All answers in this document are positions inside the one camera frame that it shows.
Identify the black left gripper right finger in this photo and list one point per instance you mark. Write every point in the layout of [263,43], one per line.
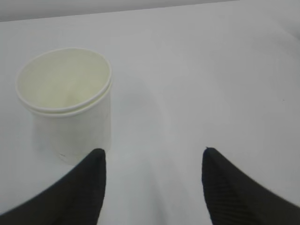
[233,198]

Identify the white paper cup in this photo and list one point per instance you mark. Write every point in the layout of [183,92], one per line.
[68,92]

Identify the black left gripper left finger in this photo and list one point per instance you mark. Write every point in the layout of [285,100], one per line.
[76,199]

